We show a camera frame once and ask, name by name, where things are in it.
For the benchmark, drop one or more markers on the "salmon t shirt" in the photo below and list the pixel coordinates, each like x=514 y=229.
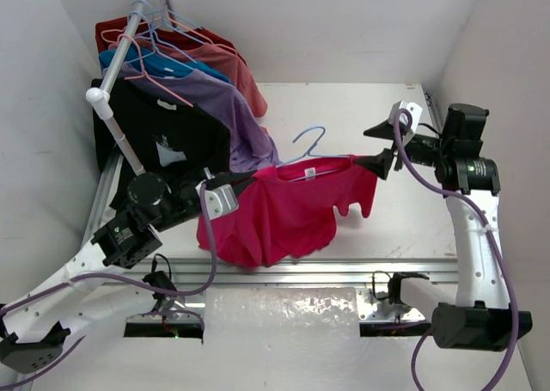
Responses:
x=218 y=59

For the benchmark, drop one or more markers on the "teal t shirt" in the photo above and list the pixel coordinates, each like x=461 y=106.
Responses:
x=158 y=65

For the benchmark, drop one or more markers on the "silver clothes rack pole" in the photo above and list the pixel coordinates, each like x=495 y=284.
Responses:
x=99 y=98

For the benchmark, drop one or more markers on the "pink t shirt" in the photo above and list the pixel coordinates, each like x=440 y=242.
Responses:
x=290 y=210

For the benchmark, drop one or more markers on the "black t shirt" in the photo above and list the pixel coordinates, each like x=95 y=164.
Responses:
x=176 y=143

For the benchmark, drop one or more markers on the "aluminium table rail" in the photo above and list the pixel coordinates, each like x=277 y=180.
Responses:
x=330 y=273

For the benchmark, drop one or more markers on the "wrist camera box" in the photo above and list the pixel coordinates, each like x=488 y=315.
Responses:
x=219 y=202
x=408 y=113

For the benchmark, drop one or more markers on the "blue wire hanger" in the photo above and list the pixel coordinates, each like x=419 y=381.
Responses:
x=313 y=150

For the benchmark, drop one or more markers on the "purple t shirt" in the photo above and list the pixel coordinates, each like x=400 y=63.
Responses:
x=250 y=147

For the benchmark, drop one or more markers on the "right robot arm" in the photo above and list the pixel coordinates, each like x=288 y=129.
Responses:
x=480 y=316

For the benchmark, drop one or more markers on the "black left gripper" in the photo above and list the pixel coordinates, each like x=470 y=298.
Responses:
x=210 y=184

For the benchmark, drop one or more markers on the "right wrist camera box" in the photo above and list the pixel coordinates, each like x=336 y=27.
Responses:
x=408 y=113

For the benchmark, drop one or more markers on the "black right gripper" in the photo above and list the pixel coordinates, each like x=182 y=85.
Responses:
x=379 y=164

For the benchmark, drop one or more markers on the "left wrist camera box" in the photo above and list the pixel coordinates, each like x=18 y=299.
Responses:
x=219 y=202

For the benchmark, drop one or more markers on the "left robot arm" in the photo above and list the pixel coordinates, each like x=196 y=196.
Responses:
x=92 y=285

